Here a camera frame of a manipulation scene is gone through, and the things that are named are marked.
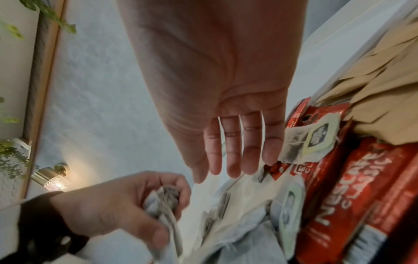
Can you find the pile of red coffee sachets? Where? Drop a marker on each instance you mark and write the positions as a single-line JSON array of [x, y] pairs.
[[343, 193]]

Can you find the black left wristband marker tags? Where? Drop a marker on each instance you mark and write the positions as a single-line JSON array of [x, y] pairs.
[[39, 227]]

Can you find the pile of brown sugar packets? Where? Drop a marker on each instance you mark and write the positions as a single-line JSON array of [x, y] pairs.
[[392, 98]]

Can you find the green hanging plant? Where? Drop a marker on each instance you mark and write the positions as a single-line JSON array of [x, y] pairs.
[[58, 22]]

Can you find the person's right hand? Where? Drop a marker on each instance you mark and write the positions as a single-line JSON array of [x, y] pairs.
[[222, 77]]

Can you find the wooden wall frame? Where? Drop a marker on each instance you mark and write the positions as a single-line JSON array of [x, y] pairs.
[[49, 64]]

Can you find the white tray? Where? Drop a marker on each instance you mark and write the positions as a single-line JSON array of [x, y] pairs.
[[343, 33]]

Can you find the brass glass wall lamp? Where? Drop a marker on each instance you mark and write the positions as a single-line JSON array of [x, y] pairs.
[[54, 180]]

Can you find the pile of tea bags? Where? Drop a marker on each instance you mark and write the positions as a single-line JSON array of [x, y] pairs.
[[254, 232]]

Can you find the white tea bag green tag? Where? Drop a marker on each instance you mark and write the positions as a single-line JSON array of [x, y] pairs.
[[166, 203]]

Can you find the person's left hand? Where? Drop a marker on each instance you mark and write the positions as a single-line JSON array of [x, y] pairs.
[[107, 206]]

